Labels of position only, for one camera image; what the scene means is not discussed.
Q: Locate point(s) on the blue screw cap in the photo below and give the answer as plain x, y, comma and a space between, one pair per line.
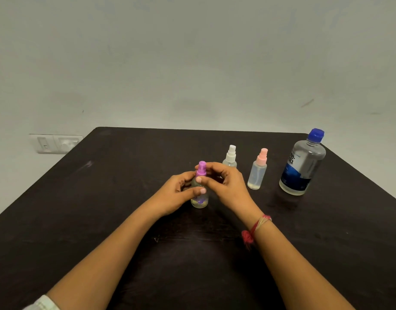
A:
315, 135

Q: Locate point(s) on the small clear bottle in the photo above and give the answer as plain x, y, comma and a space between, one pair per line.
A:
257, 177
230, 163

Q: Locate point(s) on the person's right hand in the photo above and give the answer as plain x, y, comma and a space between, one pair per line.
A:
231, 190

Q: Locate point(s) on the red thread wristband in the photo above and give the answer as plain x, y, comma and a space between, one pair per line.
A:
248, 237

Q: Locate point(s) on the green floral left sleeve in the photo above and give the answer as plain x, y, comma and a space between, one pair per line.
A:
43, 303

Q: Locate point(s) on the purple spray cap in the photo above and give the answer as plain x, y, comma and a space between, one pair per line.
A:
201, 169

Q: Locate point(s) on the person's left hand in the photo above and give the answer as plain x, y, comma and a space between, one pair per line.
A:
172, 198

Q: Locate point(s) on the large clear bottle blue label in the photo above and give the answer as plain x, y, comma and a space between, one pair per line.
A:
301, 167

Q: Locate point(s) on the person's right forearm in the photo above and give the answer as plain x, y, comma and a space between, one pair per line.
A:
298, 271

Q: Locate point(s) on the small round bottle purple print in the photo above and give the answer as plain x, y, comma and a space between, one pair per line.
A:
199, 200

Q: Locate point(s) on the white spray cap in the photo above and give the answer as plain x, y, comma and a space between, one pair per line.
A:
231, 153

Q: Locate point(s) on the pink spray cap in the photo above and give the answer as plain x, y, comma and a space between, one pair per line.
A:
262, 157

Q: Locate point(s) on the person's left forearm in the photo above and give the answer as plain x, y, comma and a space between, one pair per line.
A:
101, 261

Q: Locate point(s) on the white plug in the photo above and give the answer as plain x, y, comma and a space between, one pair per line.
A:
67, 144

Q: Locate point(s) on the white wall socket panel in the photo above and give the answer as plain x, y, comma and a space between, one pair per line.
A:
44, 144

